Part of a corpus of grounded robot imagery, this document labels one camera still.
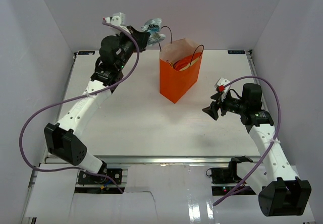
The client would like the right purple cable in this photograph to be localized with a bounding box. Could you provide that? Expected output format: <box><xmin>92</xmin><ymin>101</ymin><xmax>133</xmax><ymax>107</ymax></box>
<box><xmin>213</xmin><ymin>75</ymin><xmax>281</xmax><ymax>206</ymax></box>

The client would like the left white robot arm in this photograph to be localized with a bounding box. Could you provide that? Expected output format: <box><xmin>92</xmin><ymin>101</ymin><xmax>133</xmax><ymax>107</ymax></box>
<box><xmin>44</xmin><ymin>26</ymin><xmax>150</xmax><ymax>183</ymax></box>

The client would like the large red chips bag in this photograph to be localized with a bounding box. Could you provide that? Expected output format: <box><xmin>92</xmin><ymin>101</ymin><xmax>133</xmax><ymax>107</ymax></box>
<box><xmin>173</xmin><ymin>54</ymin><xmax>201</xmax><ymax>71</ymax></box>

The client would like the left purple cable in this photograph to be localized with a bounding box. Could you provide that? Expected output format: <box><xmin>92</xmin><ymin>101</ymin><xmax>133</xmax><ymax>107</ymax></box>
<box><xmin>19</xmin><ymin>19</ymin><xmax>139</xmax><ymax>194</ymax></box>

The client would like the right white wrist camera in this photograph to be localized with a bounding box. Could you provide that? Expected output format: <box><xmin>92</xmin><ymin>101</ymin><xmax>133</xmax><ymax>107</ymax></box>
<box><xmin>214</xmin><ymin>77</ymin><xmax>230</xmax><ymax>94</ymax></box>

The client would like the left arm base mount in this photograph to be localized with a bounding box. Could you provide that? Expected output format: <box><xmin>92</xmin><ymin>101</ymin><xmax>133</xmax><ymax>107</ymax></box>
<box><xmin>77</xmin><ymin>167</ymin><xmax>124</xmax><ymax>187</ymax></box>

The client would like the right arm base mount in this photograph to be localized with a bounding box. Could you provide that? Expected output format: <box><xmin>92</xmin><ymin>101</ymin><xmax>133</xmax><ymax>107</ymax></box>
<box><xmin>205</xmin><ymin>167</ymin><xmax>241</xmax><ymax>184</ymax></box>

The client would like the orange paper bag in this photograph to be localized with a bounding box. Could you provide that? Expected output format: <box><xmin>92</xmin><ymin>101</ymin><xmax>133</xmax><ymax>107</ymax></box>
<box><xmin>159</xmin><ymin>38</ymin><xmax>204</xmax><ymax>103</ymax></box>

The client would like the aluminium table frame rail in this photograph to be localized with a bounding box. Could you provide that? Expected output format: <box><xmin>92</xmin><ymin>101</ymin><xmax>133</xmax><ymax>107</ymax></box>
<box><xmin>42</xmin><ymin>155</ymin><xmax>288</xmax><ymax>164</ymax></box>

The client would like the silver blue snack packet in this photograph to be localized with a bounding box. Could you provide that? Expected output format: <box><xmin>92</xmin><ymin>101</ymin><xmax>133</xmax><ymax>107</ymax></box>
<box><xmin>141</xmin><ymin>18</ymin><xmax>166</xmax><ymax>46</ymax></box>

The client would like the purple cable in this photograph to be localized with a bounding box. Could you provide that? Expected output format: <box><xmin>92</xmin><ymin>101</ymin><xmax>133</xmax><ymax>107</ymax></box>
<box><xmin>213</xmin><ymin>75</ymin><xmax>281</xmax><ymax>206</ymax></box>
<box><xmin>19</xmin><ymin>19</ymin><xmax>139</xmax><ymax>194</ymax></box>

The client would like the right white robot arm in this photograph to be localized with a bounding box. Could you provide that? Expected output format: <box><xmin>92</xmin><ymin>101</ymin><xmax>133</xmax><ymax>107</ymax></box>
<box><xmin>203</xmin><ymin>78</ymin><xmax>311</xmax><ymax>216</ymax></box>

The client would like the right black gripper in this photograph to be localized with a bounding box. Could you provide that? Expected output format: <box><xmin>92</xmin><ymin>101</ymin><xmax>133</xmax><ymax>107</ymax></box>
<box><xmin>202</xmin><ymin>89</ymin><xmax>247</xmax><ymax>120</ymax></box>

